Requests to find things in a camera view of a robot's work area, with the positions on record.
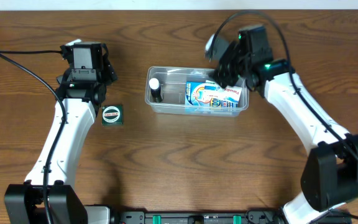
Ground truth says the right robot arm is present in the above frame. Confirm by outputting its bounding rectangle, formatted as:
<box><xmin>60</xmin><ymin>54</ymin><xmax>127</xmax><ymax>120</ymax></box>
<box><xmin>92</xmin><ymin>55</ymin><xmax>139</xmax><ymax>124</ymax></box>
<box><xmin>205</xmin><ymin>26</ymin><xmax>358</xmax><ymax>223</ymax></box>

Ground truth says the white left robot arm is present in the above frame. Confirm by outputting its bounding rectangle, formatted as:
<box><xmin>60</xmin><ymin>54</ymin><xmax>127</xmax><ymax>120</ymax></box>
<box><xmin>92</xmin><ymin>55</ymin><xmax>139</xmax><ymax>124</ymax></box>
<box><xmin>4</xmin><ymin>40</ymin><xmax>119</xmax><ymax>223</ymax></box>

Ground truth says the clear plastic container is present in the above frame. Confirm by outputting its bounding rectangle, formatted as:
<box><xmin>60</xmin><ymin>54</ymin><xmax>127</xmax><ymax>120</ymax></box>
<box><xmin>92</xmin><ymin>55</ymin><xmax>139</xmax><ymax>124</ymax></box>
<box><xmin>145</xmin><ymin>66</ymin><xmax>249</xmax><ymax>117</ymax></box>

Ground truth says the green Zam-Buk tin box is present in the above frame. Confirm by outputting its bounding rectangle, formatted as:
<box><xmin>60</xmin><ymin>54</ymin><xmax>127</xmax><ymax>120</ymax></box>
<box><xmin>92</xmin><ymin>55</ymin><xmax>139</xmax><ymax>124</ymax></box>
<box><xmin>102</xmin><ymin>105</ymin><xmax>124</xmax><ymax>126</ymax></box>

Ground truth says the white blue Panadol box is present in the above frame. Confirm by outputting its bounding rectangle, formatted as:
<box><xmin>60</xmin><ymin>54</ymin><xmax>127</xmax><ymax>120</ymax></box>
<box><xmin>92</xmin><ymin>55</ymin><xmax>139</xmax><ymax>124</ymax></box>
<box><xmin>203</xmin><ymin>80</ymin><xmax>242</xmax><ymax>103</ymax></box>

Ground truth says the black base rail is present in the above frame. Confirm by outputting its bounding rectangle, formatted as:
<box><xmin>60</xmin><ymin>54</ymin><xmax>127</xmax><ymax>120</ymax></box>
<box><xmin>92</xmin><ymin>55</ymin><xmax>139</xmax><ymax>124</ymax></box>
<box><xmin>85</xmin><ymin>205</ymin><xmax>286</xmax><ymax>224</ymax></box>

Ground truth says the blue Kool Fever box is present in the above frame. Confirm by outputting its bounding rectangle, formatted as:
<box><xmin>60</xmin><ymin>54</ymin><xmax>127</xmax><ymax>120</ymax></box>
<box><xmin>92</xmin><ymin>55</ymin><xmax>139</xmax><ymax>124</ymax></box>
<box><xmin>185</xmin><ymin>82</ymin><xmax>239</xmax><ymax>108</ymax></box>

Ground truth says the black bottle white cap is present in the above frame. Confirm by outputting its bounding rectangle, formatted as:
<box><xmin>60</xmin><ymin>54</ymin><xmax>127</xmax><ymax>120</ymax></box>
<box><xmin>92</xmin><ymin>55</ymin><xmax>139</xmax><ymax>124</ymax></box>
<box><xmin>149</xmin><ymin>78</ymin><xmax>163</xmax><ymax>103</ymax></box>

